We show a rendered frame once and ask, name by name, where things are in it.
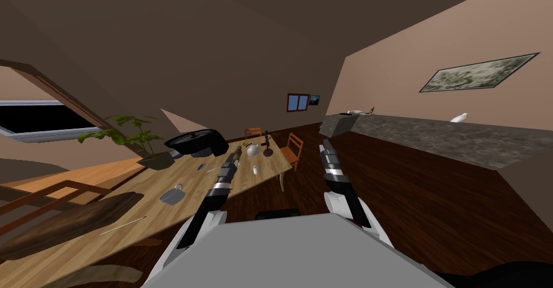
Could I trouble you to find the large grey framed picture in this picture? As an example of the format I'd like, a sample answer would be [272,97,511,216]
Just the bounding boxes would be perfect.
[418,52,542,94]

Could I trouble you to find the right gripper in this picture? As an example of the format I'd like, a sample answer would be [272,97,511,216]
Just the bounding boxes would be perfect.
[319,138,341,167]

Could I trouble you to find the white framed dark window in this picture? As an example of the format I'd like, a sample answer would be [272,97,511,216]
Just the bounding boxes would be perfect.
[0,99,104,144]

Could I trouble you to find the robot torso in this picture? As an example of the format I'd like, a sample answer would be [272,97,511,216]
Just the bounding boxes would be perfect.
[141,208,455,288]

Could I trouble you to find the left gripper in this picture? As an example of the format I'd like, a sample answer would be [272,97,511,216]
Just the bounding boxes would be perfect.
[222,145,243,172]

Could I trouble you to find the grey mug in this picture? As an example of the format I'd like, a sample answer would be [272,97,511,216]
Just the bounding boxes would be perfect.
[158,183,187,206]

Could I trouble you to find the black cooking pot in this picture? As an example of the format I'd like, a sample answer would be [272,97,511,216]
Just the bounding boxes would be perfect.
[164,128,230,158]

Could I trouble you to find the green potted plant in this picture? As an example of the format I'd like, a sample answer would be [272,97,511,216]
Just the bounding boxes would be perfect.
[77,115,176,171]

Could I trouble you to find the dark brown wooden chair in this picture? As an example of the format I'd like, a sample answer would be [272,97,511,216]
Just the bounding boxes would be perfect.
[41,263,144,288]
[0,179,145,262]

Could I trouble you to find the dark candlestick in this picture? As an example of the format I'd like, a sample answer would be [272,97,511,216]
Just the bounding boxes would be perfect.
[262,130,275,158]

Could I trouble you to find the light wooden table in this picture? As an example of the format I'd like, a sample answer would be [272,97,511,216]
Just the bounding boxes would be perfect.
[0,135,294,288]

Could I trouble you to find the thin silver knife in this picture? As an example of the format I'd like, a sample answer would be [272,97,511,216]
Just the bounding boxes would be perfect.
[99,216,147,237]

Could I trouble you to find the brown framed window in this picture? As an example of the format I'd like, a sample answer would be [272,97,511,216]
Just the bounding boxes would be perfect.
[286,92,311,113]

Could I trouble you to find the grey stone counter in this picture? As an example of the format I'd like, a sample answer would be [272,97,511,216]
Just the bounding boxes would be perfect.
[318,106,553,171]

